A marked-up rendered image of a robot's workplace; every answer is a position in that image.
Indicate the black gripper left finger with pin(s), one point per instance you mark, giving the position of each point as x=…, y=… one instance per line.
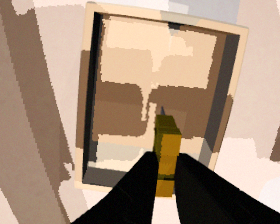
x=132, y=199

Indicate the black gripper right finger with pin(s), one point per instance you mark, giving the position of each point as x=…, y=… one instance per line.
x=203, y=197

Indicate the beige rectangular tray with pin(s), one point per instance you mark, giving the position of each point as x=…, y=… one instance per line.
x=132, y=61

